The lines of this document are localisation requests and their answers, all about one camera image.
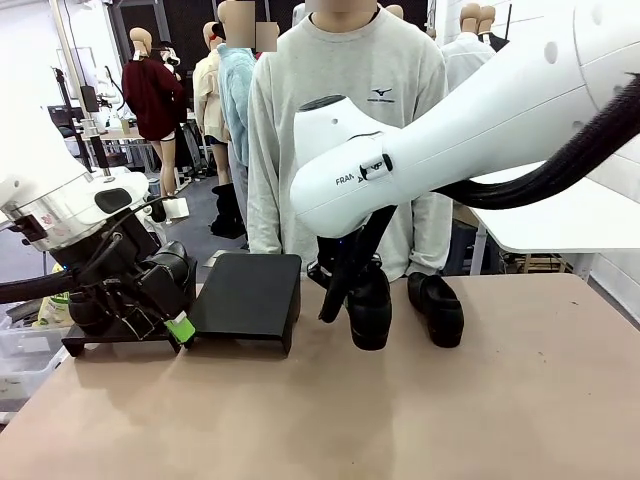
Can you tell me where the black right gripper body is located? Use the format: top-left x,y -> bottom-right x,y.
305,231 -> 384,290

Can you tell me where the green yellow snack bag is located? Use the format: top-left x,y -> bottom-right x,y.
37,294 -> 71,329

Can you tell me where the clear plastic storage bin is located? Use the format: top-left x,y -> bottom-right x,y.
0,314 -> 70,401

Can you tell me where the black arm cable sleeve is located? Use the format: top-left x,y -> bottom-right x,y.
0,197 -> 169,305
318,72 -> 640,325

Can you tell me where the person in grey sweatshirt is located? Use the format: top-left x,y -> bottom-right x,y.
247,0 -> 454,284

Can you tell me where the black left arm cable sleeve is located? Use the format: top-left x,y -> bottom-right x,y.
0,197 -> 169,305

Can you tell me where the black right arm cable sleeve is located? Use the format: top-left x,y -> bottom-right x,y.
318,72 -> 640,325

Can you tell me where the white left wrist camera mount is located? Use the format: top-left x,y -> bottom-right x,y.
163,197 -> 190,222

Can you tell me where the white table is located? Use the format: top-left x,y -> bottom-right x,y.
467,149 -> 640,255

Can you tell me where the mannequin in maroon sweater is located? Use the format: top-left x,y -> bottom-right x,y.
121,27 -> 190,201

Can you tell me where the mannequin in cream shirt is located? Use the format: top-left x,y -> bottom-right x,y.
192,22 -> 232,187

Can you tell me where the mannequin in blue fleece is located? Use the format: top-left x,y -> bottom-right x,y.
217,0 -> 261,241

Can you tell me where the slanted metal pole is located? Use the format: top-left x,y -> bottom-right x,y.
49,0 -> 111,174

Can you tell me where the black tripod stand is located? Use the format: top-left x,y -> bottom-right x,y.
51,66 -> 96,172

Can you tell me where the wooden pallet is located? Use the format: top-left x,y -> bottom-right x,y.
504,252 -> 576,276

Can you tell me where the person's right forearm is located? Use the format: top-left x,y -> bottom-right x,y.
248,149 -> 289,256

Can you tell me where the person's left forearm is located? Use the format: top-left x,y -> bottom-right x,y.
409,192 -> 454,276

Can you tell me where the pair of black boots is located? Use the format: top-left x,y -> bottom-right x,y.
209,182 -> 247,240

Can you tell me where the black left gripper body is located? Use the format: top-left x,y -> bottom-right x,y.
53,216 -> 167,342

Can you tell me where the mannequin in black jacket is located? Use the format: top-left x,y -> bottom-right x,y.
477,4 -> 512,52

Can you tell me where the mannequin in white shirt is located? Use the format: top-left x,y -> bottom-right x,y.
441,2 -> 497,92

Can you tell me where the person wearing white headset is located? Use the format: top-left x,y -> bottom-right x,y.
155,43 -> 194,101

